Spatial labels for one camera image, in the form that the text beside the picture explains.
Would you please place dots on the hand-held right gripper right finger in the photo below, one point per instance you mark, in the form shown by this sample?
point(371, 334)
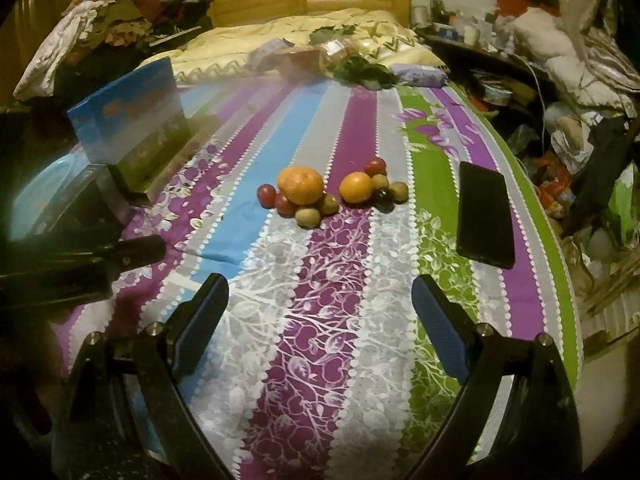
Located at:
point(442, 325)

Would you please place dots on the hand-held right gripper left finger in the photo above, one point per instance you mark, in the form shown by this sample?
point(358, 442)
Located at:
point(202, 320)

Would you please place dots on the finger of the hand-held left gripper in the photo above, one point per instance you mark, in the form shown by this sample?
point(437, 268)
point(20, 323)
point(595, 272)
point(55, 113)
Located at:
point(137, 252)

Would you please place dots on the light blue plastic basket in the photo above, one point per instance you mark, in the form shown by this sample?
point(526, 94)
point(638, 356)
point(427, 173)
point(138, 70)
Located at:
point(40, 190)

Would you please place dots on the dark purple plum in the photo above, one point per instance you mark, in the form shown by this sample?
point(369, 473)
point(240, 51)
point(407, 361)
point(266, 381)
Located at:
point(384, 201)

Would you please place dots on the red cherry tomato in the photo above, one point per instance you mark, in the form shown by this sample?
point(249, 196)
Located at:
point(283, 206)
point(266, 195)
point(375, 166)

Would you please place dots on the brown longan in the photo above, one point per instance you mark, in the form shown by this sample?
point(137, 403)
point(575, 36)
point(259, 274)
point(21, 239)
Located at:
point(307, 216)
point(329, 204)
point(381, 181)
point(398, 192)

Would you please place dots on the small orange tangerine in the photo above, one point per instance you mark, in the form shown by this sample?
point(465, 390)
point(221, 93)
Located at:
point(356, 187)

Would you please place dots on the large orange tangerine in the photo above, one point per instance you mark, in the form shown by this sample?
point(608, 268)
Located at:
point(300, 185)

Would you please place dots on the black cardboard box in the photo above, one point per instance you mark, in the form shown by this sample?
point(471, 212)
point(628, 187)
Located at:
point(150, 180)

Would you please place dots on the striped floral bedsheet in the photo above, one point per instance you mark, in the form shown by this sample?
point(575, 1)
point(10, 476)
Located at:
point(350, 310)

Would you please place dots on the black smartphone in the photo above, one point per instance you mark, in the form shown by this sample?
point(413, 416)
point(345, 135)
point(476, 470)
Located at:
point(485, 215)

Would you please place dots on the blue cardboard box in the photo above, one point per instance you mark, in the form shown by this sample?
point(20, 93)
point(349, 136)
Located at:
point(130, 110)

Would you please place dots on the pile of clothes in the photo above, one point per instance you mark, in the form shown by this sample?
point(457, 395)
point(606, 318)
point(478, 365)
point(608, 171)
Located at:
point(115, 25)

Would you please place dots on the purple packet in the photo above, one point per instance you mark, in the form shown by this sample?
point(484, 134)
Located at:
point(417, 75)

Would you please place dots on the brown snack packet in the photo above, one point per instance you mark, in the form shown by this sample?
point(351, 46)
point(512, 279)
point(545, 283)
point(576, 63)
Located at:
point(310, 60)

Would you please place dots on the green leafy vegetable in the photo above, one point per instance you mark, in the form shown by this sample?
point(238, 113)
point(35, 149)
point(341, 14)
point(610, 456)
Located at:
point(362, 72)

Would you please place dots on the cluttered side table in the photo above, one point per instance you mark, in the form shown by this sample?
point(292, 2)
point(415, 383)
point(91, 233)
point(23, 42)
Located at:
point(480, 60)

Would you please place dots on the cream zigzag quilt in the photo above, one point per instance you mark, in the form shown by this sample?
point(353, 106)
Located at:
point(300, 30)

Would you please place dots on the heap of clothes and bags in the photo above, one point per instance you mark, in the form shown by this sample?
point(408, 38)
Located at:
point(590, 60)

